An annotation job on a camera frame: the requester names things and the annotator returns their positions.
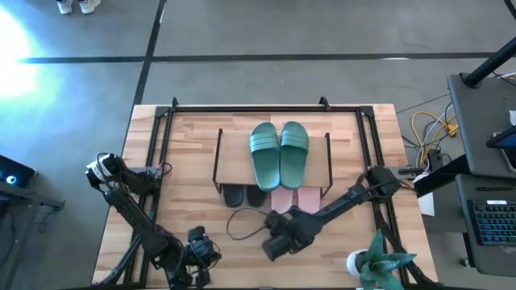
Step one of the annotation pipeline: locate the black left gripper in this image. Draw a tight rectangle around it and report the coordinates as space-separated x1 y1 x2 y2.
181 239 223 289

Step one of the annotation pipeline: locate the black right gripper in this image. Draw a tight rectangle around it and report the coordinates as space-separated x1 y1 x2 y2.
261 209 324 263

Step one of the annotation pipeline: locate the pink rubber slide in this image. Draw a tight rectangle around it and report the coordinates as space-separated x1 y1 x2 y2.
296 185 323 215
270 187 295 215

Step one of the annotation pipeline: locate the black rubber slide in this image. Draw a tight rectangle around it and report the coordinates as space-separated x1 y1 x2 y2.
246 184 268 209
222 184 245 209

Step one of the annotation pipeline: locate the green rubber slide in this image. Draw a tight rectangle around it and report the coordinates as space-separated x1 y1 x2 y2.
278 120 310 192
248 122 282 193

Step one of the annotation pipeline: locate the potted plant in white pot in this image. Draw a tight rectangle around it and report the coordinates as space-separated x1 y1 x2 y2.
346 229 418 290

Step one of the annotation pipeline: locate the white paper sheet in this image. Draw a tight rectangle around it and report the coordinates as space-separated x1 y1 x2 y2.
416 192 437 218

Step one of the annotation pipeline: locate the black power strip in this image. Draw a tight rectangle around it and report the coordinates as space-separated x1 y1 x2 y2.
426 147 445 172

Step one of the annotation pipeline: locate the black side stand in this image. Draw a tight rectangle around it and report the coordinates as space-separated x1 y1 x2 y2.
0 180 66 213

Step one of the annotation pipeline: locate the grey desk with keyboard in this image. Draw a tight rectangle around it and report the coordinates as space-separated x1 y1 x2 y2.
454 173 516 279

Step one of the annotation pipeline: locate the backlit black keyboard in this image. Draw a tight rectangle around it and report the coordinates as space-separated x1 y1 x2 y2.
466 198 516 247

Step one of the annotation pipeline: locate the black device with blue light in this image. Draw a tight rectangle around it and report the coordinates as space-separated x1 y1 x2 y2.
0 155 37 189

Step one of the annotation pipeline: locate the grey desk with pole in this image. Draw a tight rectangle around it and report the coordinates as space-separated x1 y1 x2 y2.
446 72 516 180

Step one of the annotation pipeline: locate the black tablet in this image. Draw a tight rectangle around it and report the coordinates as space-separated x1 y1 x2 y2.
485 125 516 151

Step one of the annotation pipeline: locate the black round pole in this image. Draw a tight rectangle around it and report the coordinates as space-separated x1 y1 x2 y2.
461 35 516 89

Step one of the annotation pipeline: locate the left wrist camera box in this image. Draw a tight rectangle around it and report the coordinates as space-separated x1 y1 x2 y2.
186 226 208 244

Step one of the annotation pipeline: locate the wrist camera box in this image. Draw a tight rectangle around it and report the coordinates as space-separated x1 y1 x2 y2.
264 210 292 238
186 226 208 244

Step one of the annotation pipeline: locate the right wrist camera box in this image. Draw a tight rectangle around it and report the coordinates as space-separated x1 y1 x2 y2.
264 210 292 238

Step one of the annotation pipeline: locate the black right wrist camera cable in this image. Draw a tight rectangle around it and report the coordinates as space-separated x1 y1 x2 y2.
225 207 268 242

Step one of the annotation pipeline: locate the wooden shelf with black frame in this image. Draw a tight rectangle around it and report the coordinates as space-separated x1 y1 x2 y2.
211 127 334 200

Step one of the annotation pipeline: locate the black aluminium table frame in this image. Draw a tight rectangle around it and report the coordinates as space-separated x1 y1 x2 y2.
90 95 443 290

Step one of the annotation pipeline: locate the grey metal mount plate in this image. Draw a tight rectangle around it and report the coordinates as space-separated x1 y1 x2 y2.
397 166 425 179

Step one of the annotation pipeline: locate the yellow cable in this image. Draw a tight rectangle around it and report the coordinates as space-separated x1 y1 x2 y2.
410 110 460 164

